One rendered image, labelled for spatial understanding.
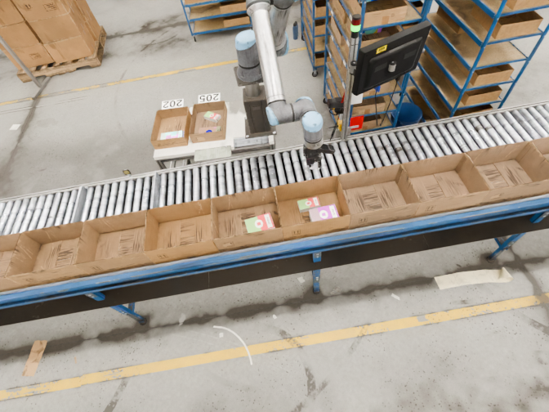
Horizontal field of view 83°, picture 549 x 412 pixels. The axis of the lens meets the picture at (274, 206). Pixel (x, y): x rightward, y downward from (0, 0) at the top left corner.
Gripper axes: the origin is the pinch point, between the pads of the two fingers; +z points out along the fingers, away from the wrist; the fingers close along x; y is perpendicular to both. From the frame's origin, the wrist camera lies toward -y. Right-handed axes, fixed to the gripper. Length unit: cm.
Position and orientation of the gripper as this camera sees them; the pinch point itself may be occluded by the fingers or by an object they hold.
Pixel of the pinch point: (318, 167)
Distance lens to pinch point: 175.7
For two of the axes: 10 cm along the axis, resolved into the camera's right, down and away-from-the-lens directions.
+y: -9.7, 2.6, 0.0
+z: 1.4, 5.2, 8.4
